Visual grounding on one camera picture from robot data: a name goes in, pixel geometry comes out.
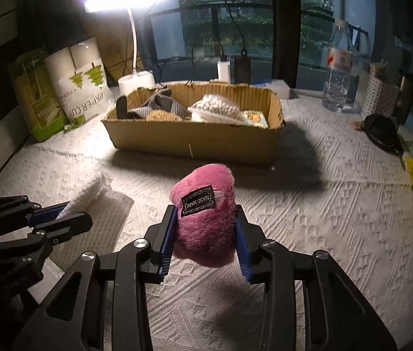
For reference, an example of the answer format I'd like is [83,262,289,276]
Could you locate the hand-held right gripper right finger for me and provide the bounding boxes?
[235,204,399,351]

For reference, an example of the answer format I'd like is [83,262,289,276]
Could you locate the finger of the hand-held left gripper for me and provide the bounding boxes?
[0,212,94,262]
[0,196,69,229]

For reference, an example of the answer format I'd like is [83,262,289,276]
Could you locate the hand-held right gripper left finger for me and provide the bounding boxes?
[11,205,178,351]

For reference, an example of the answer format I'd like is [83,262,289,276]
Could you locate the white cloth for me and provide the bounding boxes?
[55,171,135,260]

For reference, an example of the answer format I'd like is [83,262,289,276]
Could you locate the pink plush pouch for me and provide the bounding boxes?
[169,164,238,268]

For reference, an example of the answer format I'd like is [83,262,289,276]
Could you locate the cardboard box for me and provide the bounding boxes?
[101,82,286,167]

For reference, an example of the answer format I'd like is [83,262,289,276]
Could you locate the black soft item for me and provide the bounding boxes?
[116,95,137,120]

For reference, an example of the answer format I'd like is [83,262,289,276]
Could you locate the tan sponge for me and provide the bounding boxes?
[146,110,187,122]

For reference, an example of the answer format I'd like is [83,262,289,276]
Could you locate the printed tissue packet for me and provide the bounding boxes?
[243,110,270,129]

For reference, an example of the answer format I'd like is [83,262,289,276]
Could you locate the grey cloth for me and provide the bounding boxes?
[128,88,193,121]

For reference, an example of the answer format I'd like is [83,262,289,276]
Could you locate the green paper cup pack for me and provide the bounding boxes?
[7,46,68,142]

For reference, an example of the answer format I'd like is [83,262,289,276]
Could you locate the white paper cup pack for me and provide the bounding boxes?
[44,37,116,127]

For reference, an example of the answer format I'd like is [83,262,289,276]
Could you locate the white desk lamp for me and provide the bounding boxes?
[84,0,175,98]

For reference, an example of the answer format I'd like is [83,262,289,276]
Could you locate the flat white box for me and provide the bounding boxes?
[250,79,290,99]

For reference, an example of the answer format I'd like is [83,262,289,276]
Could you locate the black pouch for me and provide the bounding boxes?
[360,113,405,154]

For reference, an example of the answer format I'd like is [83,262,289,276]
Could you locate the white charger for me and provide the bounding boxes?
[217,56,232,83]

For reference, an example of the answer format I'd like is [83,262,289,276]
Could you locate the black power adapter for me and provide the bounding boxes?
[233,49,251,85]

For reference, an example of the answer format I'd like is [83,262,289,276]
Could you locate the clear water bottle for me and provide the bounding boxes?
[322,18,354,113]

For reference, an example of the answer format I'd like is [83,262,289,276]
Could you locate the white perforated container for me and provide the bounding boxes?
[355,69,401,118]

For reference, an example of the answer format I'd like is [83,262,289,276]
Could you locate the dark thermos flask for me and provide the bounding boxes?
[393,76,413,125]

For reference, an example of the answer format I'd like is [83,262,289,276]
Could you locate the balcony metal rack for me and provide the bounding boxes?
[348,24,372,57]

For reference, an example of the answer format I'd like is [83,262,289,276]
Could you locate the balcony railing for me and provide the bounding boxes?
[148,1,339,64]

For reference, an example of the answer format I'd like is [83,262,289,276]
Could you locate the black cable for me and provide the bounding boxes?
[177,0,247,52]
[190,39,226,82]

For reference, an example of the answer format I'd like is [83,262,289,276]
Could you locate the dark window frame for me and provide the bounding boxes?
[270,0,303,88]

